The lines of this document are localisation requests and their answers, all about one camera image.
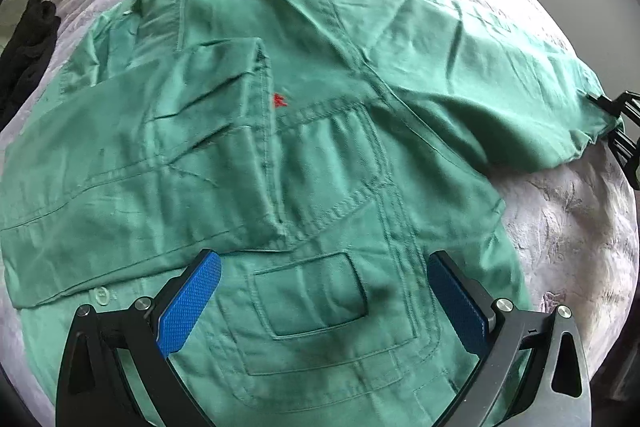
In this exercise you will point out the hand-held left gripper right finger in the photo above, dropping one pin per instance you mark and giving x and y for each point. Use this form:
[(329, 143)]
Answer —
[(452, 299)]

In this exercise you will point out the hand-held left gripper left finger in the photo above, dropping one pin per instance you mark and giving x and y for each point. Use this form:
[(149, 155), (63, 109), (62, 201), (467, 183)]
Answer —
[(192, 302)]

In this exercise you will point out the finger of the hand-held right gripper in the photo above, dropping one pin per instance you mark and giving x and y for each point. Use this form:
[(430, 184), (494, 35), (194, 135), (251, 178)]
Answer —
[(627, 157), (625, 104)]

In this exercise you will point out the green work shirt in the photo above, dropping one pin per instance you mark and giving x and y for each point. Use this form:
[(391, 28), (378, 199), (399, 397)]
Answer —
[(320, 147)]

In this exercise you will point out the grey plush blanket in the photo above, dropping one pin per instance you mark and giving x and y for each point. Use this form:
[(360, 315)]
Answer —
[(565, 227)]

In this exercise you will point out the black cloth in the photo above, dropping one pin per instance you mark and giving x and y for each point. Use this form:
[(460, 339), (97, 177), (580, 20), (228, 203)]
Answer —
[(30, 52)]

